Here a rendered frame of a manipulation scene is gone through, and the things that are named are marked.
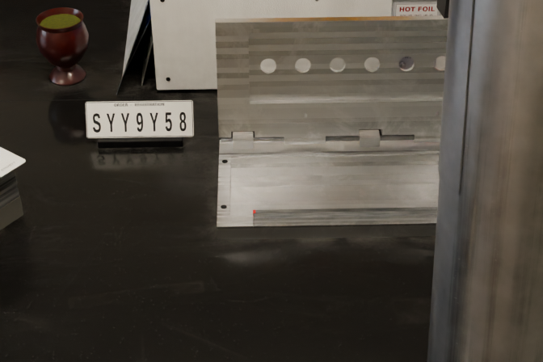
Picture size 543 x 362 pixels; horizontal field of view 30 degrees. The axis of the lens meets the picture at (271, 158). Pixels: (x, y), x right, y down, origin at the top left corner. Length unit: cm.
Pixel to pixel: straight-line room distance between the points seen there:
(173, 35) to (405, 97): 38
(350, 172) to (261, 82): 18
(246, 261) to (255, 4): 44
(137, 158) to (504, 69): 103
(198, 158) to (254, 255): 23
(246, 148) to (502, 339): 91
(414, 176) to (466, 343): 83
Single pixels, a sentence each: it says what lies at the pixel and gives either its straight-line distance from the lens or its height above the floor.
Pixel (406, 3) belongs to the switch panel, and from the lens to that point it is 158.
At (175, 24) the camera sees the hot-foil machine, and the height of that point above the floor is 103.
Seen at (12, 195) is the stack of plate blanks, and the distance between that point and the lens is 140.
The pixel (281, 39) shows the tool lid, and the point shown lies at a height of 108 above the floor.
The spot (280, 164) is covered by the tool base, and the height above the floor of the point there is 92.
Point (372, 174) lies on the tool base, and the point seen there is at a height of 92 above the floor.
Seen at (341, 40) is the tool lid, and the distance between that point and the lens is 143.
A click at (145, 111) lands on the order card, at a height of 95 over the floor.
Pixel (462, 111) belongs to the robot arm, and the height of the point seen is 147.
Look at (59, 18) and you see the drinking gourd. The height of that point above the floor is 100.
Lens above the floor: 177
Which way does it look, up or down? 36 degrees down
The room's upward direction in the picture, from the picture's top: straight up
